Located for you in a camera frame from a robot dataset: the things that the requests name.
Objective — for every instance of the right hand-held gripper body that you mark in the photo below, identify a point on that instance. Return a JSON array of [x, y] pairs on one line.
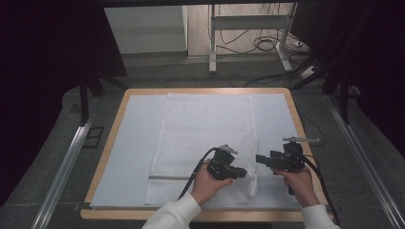
[[288, 157]]

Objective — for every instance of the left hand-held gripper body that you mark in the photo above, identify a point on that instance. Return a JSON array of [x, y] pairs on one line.
[[223, 162]]

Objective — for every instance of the white towel with grey stripe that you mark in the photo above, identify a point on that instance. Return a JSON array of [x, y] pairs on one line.
[[203, 133]]

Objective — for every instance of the person's left hand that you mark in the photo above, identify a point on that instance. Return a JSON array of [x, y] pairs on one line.
[[207, 186]]

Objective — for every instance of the person's right hand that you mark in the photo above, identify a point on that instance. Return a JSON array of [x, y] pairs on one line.
[[299, 186]]

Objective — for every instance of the black stand legs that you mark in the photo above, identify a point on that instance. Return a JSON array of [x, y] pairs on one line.
[[342, 95], [87, 95]]

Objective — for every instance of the white power strip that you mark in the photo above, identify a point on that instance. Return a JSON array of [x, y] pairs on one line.
[[308, 71]]

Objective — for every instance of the pale blue table mat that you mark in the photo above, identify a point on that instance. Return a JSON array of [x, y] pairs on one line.
[[127, 152]]

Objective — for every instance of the wooden table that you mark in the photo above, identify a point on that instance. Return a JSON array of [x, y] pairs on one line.
[[105, 165]]

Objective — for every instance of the dark curtain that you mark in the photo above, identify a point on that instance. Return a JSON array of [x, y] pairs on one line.
[[369, 63], [41, 79]]

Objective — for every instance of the white cabinet panel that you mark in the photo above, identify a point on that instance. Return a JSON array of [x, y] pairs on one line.
[[146, 30]]

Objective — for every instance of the aluminium floor rail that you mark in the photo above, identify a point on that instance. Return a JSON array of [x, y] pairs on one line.
[[366, 165], [59, 178]]

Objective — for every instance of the black floor frame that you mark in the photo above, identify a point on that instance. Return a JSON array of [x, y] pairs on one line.
[[94, 136]]

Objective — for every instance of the white metal desk frame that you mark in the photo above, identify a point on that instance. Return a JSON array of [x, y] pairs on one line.
[[251, 22]]

